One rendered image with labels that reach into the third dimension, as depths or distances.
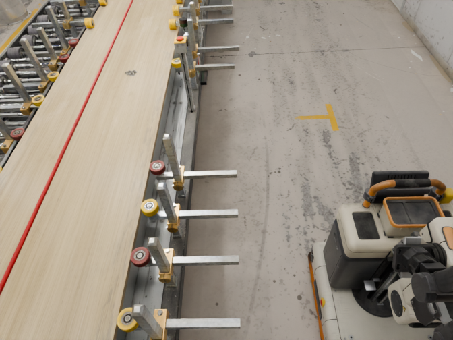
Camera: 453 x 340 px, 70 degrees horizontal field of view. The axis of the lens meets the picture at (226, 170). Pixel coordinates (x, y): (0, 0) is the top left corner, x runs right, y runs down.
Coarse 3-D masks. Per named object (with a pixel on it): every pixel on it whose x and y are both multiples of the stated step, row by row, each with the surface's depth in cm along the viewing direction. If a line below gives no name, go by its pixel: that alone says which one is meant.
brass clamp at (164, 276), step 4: (164, 248) 141; (168, 248) 141; (172, 248) 141; (164, 252) 140; (172, 252) 140; (168, 256) 139; (172, 256) 139; (172, 260) 138; (172, 264) 138; (172, 268) 138; (160, 272) 134; (164, 272) 134; (168, 272) 134; (172, 272) 137; (160, 276) 134; (164, 276) 133; (168, 276) 134; (172, 276) 135; (160, 280) 134; (164, 280) 135; (168, 280) 134
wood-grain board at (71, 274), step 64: (128, 0) 308; (128, 64) 234; (64, 128) 192; (128, 128) 189; (0, 192) 162; (64, 192) 160; (128, 192) 158; (0, 256) 139; (64, 256) 138; (128, 256) 136; (0, 320) 122; (64, 320) 120
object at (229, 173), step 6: (162, 174) 173; (168, 174) 173; (186, 174) 172; (192, 174) 172; (198, 174) 172; (204, 174) 172; (210, 174) 172; (216, 174) 171; (222, 174) 171; (228, 174) 171; (234, 174) 171
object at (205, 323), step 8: (168, 320) 124; (176, 320) 124; (184, 320) 124; (192, 320) 124; (200, 320) 124; (208, 320) 124; (216, 320) 123; (224, 320) 123; (232, 320) 123; (168, 328) 124; (176, 328) 124; (184, 328) 124; (192, 328) 124; (200, 328) 124; (208, 328) 123; (216, 328) 123; (224, 328) 123; (232, 328) 123; (240, 328) 123
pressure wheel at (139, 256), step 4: (136, 248) 137; (140, 248) 137; (144, 248) 137; (132, 252) 136; (136, 252) 137; (140, 252) 137; (144, 252) 136; (148, 252) 136; (132, 256) 135; (136, 256) 135; (140, 256) 135; (144, 256) 135; (148, 256) 135; (132, 260) 134; (136, 260) 134; (140, 260) 134; (144, 260) 134; (148, 260) 136; (136, 264) 133; (140, 264) 133; (144, 264) 135
